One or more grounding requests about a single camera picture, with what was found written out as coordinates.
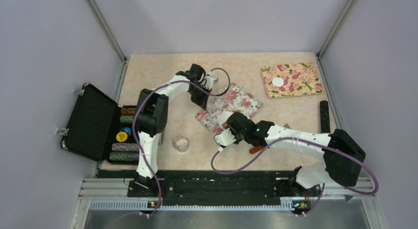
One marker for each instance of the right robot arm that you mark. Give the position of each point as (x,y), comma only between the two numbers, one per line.
(339,155)

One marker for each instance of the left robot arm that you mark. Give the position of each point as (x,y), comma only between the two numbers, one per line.
(151,116)

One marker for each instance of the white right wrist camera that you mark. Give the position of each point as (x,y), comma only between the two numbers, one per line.
(226,138)

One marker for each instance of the white floral tray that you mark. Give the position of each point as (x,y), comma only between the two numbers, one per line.
(237,99)

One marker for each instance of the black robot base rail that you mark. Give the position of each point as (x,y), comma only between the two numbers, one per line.
(208,188)

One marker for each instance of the black poker chip case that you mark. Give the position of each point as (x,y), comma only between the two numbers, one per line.
(93,125)

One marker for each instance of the white dough piece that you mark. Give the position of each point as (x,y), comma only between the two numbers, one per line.
(223,117)

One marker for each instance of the flat round white wrapper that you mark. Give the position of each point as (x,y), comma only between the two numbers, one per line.
(278,81)

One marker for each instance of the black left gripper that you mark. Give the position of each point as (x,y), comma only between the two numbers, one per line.
(201,101)

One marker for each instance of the yellow poker chip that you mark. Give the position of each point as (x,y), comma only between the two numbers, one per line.
(122,136)

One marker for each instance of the blue poker chip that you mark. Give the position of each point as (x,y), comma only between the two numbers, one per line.
(127,130)

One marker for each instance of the yellow floral tray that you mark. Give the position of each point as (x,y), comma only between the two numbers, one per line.
(301,79)

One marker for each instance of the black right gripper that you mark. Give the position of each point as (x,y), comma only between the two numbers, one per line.
(238,139)

